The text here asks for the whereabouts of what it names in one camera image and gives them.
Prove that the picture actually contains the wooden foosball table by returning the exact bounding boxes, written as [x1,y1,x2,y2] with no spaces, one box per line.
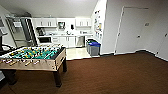
[0,45,68,89]

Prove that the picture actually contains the wall light switch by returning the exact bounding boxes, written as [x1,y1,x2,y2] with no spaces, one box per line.
[144,22,151,27]

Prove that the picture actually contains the green lid waste bin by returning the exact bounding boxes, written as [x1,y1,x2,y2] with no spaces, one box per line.
[86,39,98,54]

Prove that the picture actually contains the long white wall cabinet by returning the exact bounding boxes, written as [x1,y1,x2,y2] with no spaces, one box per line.
[32,17,58,29]

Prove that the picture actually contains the black wheeled cart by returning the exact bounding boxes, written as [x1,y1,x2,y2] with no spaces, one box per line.
[0,42,16,56]

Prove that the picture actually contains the wide white drawer unit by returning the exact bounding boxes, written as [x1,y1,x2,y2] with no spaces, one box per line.
[51,35,61,46]

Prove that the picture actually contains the narrow white drawer unit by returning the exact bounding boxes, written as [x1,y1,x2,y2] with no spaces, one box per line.
[84,34,93,43]

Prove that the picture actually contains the black built-in oven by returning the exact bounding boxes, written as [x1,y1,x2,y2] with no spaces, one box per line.
[37,35,53,45]

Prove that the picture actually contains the stainless steel refrigerator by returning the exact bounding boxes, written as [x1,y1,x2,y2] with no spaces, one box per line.
[5,16,39,49]

